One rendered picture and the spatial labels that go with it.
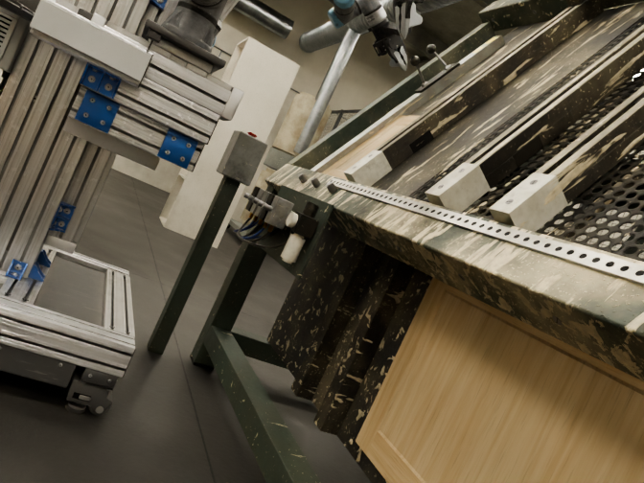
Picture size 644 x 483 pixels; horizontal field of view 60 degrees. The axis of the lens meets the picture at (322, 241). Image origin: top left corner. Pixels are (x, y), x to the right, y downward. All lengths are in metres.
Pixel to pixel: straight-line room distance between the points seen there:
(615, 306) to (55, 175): 1.50
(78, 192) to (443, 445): 1.28
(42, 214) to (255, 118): 4.17
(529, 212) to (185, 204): 4.87
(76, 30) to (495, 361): 1.22
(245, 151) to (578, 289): 1.54
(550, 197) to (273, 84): 4.91
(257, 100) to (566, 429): 5.07
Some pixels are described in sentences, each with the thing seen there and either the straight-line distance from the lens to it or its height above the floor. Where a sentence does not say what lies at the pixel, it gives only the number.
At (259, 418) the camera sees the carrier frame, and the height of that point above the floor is 0.18.
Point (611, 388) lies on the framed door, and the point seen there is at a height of 0.71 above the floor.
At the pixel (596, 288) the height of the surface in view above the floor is 0.84.
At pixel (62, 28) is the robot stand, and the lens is 1.53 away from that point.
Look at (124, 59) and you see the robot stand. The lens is 1.51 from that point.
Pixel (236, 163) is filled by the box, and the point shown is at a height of 0.81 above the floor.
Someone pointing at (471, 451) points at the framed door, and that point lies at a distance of 1.30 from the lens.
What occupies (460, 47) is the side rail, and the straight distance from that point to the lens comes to 2.66.
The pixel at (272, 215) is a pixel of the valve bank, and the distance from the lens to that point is 1.75.
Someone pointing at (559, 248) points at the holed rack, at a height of 0.88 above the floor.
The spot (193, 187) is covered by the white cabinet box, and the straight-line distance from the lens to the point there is 5.77.
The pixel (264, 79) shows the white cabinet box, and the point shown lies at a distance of 5.88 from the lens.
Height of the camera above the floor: 0.77
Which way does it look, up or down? 2 degrees down
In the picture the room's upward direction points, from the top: 25 degrees clockwise
